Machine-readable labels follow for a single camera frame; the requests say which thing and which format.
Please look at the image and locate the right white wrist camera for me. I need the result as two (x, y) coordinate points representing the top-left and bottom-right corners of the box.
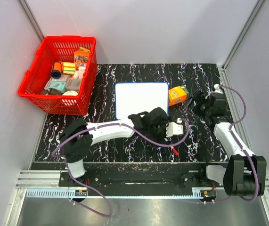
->
(211, 84), (223, 96)

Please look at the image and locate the orange snack box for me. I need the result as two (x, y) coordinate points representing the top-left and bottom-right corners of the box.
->
(74, 51), (90, 63)

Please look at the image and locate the white blue-framed whiteboard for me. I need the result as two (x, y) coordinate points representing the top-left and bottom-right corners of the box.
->
(114, 82), (169, 120)

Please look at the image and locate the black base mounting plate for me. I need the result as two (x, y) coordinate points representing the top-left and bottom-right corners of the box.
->
(59, 170), (221, 197)

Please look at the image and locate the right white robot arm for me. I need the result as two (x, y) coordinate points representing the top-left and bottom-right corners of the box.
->
(186, 91), (267, 202)

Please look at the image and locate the blue orange can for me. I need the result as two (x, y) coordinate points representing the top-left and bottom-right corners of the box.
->
(51, 62), (62, 79)

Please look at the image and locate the orange juice carton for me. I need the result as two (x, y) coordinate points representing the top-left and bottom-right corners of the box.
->
(168, 86), (189, 106)

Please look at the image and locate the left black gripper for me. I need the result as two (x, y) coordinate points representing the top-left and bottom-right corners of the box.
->
(148, 117), (173, 148)

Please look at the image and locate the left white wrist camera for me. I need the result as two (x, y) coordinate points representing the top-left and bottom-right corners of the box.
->
(166, 118), (184, 137)

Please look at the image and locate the white round container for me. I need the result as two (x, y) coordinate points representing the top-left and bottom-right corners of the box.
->
(62, 90), (78, 96)

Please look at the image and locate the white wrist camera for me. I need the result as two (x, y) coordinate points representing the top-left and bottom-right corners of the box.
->
(166, 118), (184, 137)
(211, 84), (223, 96)

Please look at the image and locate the brown pink box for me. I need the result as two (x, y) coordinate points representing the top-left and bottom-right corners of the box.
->
(65, 78), (82, 92)

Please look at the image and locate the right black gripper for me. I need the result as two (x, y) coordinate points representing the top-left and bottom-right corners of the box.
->
(182, 90), (212, 120)

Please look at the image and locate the red plastic shopping basket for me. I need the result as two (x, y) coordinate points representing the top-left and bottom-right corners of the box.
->
(17, 35), (98, 115)

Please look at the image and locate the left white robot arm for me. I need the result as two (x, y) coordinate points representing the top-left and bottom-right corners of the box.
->
(59, 107), (171, 186)

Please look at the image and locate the yellow striped box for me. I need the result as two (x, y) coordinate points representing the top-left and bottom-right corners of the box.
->
(61, 62), (76, 75)

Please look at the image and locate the teal box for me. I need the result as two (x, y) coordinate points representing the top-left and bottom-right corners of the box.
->
(44, 81), (66, 93)

